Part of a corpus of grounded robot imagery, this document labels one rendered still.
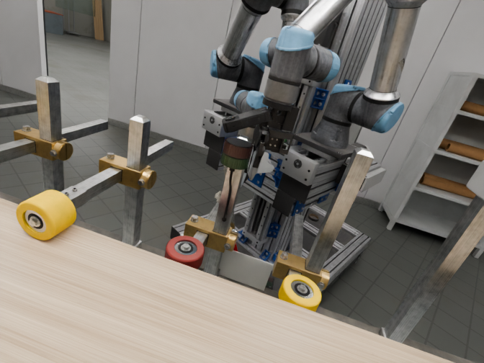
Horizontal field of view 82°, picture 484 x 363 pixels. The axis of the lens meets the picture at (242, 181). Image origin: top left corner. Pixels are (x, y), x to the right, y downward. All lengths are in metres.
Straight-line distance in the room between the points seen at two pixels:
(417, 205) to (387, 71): 2.81
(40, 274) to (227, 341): 0.32
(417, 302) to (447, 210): 3.06
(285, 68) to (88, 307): 0.57
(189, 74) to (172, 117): 0.56
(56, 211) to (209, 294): 0.31
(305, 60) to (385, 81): 0.44
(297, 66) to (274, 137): 0.16
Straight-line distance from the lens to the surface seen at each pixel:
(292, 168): 1.08
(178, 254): 0.59
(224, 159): 0.57
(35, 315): 0.52
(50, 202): 0.60
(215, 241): 0.73
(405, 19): 1.00
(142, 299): 0.52
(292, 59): 0.64
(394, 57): 1.02
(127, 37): 3.83
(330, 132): 1.14
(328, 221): 0.66
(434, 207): 3.79
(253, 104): 0.93
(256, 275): 0.83
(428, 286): 0.80
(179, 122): 3.60
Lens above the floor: 1.30
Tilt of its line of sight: 25 degrees down
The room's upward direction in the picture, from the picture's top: 15 degrees clockwise
